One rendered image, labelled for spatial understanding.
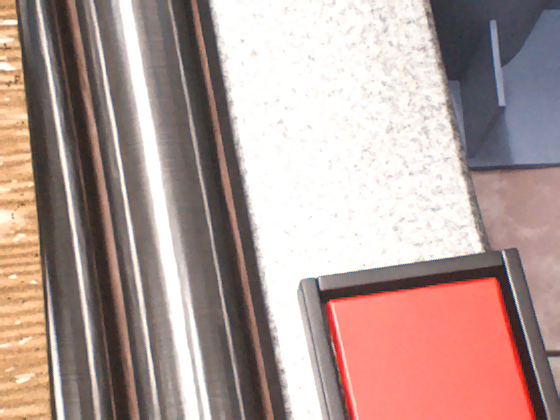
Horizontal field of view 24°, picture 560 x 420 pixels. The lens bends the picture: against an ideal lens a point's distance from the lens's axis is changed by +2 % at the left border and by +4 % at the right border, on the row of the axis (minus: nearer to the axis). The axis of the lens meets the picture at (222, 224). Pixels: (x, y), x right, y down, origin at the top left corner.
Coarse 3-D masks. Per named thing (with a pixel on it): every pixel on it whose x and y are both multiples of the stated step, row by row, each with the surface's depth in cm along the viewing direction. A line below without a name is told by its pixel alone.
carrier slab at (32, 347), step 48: (0, 0) 48; (0, 48) 47; (0, 96) 46; (0, 144) 46; (0, 192) 45; (0, 240) 45; (0, 288) 44; (0, 336) 44; (48, 336) 44; (0, 384) 43; (48, 384) 43
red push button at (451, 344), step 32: (416, 288) 45; (448, 288) 45; (480, 288) 46; (352, 320) 45; (384, 320) 45; (416, 320) 45; (448, 320) 45; (480, 320) 45; (352, 352) 45; (384, 352) 45; (416, 352) 45; (448, 352) 45; (480, 352) 45; (512, 352) 45; (352, 384) 44; (384, 384) 44; (416, 384) 44; (448, 384) 44; (480, 384) 44; (512, 384) 44; (352, 416) 44; (384, 416) 44; (416, 416) 44; (448, 416) 44; (480, 416) 44; (512, 416) 44
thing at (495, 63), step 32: (448, 0) 135; (480, 0) 133; (512, 0) 133; (544, 0) 138; (448, 32) 140; (480, 32) 139; (512, 32) 141; (544, 32) 152; (448, 64) 146; (480, 64) 140; (512, 64) 151; (544, 64) 151; (480, 96) 141; (512, 96) 149; (544, 96) 149; (480, 128) 141; (512, 128) 148; (544, 128) 148; (480, 160) 147; (512, 160) 147; (544, 160) 147
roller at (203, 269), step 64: (128, 0) 50; (128, 64) 49; (192, 64) 50; (128, 128) 48; (192, 128) 49; (128, 192) 48; (192, 192) 48; (128, 256) 47; (192, 256) 47; (128, 320) 47; (192, 320) 46; (192, 384) 45
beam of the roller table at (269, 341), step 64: (256, 0) 50; (320, 0) 51; (384, 0) 51; (256, 64) 50; (320, 64) 50; (384, 64) 50; (256, 128) 49; (320, 128) 49; (384, 128) 49; (448, 128) 49; (256, 192) 48; (320, 192) 48; (384, 192) 48; (448, 192) 48; (256, 256) 47; (320, 256) 47; (384, 256) 47; (448, 256) 47; (256, 320) 50
